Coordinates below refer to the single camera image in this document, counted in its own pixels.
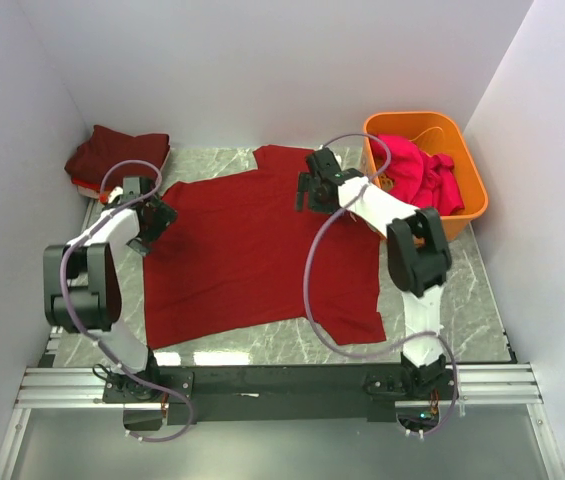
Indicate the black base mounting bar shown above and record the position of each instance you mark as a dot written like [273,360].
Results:
[278,393]

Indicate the orange folded t-shirt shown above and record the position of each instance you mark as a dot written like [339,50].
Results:
[86,188]

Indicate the pink t-shirt in basket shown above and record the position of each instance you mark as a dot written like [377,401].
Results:
[417,178]

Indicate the pink folded t-shirt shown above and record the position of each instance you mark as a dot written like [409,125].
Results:
[165,149]

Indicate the dark red folded t-shirt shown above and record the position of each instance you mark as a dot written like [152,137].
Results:
[107,148]

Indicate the orange plastic basket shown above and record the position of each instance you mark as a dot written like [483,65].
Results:
[436,133]

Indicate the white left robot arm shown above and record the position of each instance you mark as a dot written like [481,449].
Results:
[82,293]

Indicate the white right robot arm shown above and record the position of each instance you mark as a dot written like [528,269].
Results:
[419,259]

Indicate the aluminium frame rail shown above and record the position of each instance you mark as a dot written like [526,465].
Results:
[75,388]

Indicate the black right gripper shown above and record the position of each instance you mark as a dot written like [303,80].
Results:
[307,184]

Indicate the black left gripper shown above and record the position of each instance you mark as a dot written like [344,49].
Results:
[163,216]

